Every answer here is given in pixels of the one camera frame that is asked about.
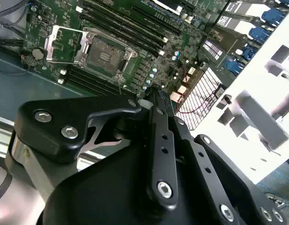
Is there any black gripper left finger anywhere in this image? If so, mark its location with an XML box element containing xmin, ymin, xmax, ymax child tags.
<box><xmin>14</xmin><ymin>87</ymin><xmax>179</xmax><ymax>210</ymax></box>

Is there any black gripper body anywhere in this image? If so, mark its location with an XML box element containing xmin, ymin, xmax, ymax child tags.
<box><xmin>37</xmin><ymin>138</ymin><xmax>231</xmax><ymax>225</ymax></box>

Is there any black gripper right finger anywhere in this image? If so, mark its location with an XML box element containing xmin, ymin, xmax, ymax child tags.
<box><xmin>161</xmin><ymin>91</ymin><xmax>289</xmax><ymax>225</ymax></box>

